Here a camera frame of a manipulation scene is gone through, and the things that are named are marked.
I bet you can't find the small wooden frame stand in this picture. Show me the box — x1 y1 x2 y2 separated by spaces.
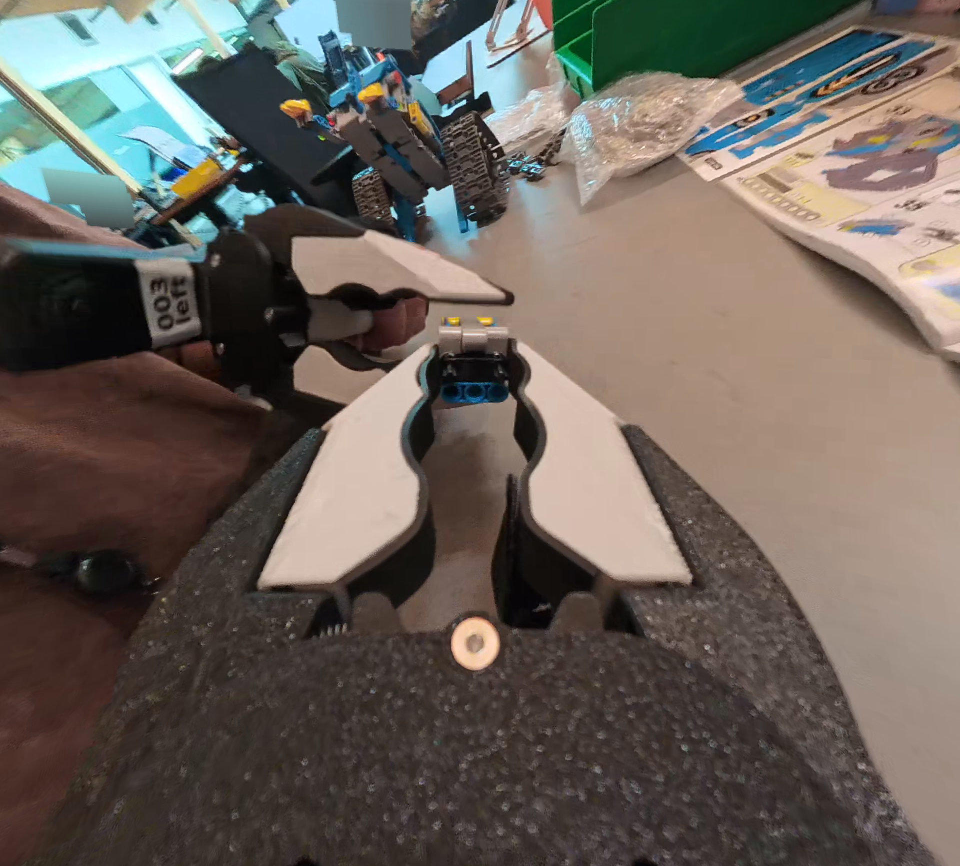
483 0 552 68

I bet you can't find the small black rounded object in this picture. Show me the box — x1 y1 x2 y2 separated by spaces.
45 550 147 599

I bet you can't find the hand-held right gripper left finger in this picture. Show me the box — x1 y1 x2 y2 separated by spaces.
257 345 438 593

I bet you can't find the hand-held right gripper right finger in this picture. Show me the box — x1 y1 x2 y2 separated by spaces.
510 341 693 588

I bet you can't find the cluster of black track links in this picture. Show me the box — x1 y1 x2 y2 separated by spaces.
506 130 569 182

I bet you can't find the instruction booklet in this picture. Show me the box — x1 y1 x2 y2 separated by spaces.
720 67 960 361

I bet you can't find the dark brick-built model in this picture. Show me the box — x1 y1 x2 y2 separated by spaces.
279 30 511 241

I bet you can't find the green plastic bin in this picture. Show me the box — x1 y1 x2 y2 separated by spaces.
551 0 886 98

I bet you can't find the sticker sheet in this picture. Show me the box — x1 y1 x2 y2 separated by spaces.
675 26 957 183

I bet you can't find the small clear plastic parts bag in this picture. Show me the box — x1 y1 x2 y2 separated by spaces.
487 86 575 155

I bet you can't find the person's left hand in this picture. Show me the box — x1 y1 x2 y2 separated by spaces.
345 296 432 357

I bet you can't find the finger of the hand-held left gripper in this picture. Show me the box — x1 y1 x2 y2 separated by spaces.
289 229 516 306
303 296 406 376

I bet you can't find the blue grey yellow brick assembly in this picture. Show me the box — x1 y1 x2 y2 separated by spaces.
437 315 515 408

